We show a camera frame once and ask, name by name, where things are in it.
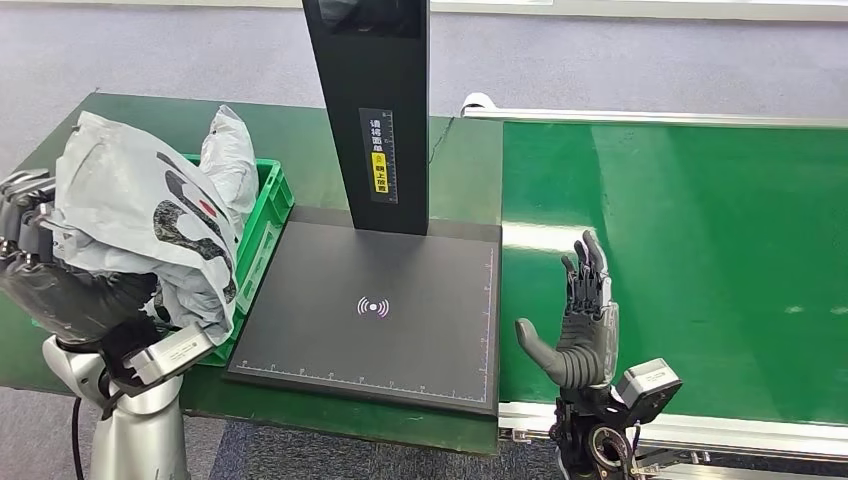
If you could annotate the green conveyor belt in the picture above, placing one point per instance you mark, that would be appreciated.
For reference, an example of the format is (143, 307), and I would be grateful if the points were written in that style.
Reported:
(729, 265)

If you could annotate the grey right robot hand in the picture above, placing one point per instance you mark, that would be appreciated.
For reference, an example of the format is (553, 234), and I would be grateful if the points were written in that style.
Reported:
(586, 344)

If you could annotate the black scanner column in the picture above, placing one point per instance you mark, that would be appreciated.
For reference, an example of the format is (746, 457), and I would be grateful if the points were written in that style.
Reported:
(371, 73)

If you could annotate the black yellow column label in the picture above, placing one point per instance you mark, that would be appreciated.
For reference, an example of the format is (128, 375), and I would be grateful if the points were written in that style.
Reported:
(379, 156)

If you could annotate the black scanner platform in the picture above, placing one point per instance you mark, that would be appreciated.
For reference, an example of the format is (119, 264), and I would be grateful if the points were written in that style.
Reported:
(397, 344)

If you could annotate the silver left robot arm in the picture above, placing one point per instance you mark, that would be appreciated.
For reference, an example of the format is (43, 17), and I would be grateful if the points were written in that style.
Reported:
(136, 437)

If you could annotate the thin silver conveyor rail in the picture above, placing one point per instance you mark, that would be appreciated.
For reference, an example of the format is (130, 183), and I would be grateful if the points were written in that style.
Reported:
(662, 118)

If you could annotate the wide silver conveyor frame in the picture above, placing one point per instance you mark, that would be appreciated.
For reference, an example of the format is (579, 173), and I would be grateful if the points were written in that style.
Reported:
(762, 440)

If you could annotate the green plastic crate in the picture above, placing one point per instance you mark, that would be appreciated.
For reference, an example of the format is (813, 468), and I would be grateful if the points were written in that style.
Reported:
(268, 212)

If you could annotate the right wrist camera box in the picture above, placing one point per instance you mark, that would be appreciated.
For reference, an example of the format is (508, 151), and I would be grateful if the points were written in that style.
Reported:
(649, 387)

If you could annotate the long grey red-print courier package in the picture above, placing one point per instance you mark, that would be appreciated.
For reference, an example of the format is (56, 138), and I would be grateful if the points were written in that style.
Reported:
(228, 159)

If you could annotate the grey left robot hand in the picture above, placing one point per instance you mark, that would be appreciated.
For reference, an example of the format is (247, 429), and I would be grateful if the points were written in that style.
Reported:
(73, 305)

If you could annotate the white conveyor end cap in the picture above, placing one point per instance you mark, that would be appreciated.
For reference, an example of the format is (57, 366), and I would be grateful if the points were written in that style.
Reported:
(477, 101)

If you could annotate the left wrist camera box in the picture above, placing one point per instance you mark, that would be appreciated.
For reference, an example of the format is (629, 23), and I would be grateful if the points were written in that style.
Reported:
(172, 351)

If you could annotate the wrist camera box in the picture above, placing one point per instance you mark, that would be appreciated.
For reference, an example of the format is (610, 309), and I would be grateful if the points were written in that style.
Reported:
(649, 387)
(172, 351)

